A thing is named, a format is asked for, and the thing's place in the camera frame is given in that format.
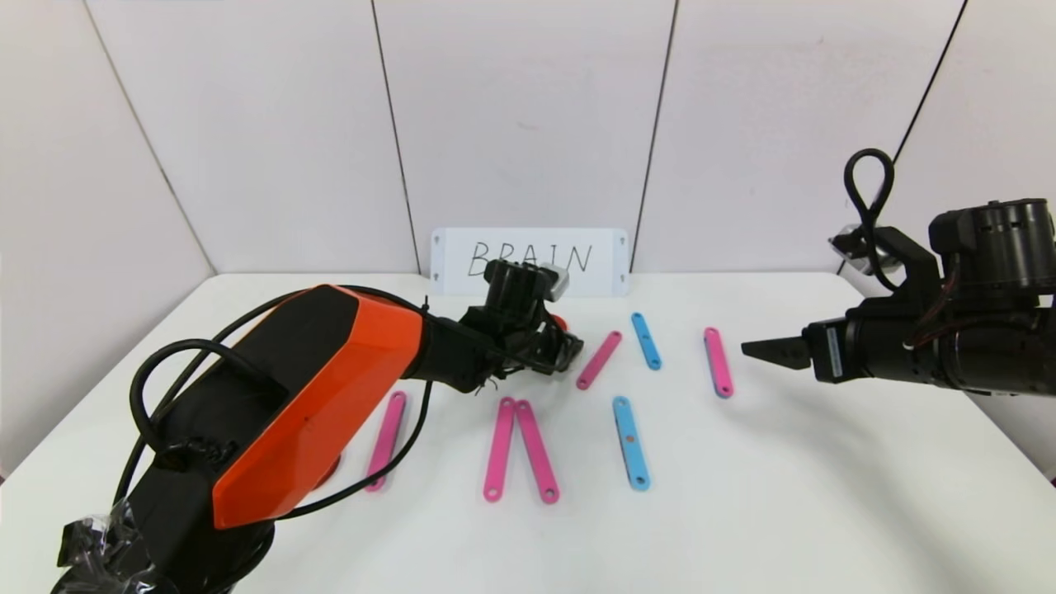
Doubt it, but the light blue long flat bar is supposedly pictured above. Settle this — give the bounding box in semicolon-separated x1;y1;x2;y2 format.
612;396;652;493

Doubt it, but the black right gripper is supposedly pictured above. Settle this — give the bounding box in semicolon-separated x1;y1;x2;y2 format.
741;305;915;384

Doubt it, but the pink bar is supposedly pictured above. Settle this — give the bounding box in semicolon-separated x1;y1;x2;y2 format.
515;399;561;505
483;397;517;503
575;330;624;391
704;328;736;399
365;391;408;493

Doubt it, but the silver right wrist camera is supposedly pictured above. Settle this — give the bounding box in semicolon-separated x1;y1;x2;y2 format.
829;224;896;277

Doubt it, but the light blue medium flat bar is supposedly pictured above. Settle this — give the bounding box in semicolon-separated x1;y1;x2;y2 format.
631;312;663;371

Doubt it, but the black looped right arm cable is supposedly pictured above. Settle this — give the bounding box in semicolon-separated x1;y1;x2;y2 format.
843;148;908;294

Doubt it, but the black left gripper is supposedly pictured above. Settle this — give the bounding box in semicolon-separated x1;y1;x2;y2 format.
533;313;585;375

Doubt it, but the white sign reading BRAIN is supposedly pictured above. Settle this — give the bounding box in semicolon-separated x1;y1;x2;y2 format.
431;228;630;297

